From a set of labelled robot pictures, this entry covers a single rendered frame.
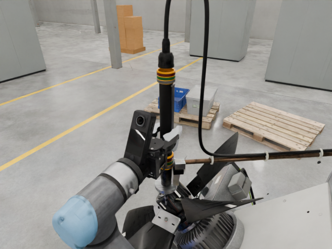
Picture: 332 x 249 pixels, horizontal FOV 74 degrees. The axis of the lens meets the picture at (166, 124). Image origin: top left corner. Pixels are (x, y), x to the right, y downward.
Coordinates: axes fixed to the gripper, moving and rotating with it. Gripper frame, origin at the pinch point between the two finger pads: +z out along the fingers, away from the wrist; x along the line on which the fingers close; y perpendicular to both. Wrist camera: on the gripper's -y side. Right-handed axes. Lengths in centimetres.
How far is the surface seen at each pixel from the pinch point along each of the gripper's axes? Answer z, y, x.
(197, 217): -12.9, 14.6, 14.2
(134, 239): -13.6, 39.4, -6.3
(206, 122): 248, 147, -72
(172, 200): 1.9, 33.0, -0.6
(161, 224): -5.0, 38.1, -1.1
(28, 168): 48, 157, -230
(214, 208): -7.8, 15.6, 16.7
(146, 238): -12.0, 38.2, -2.6
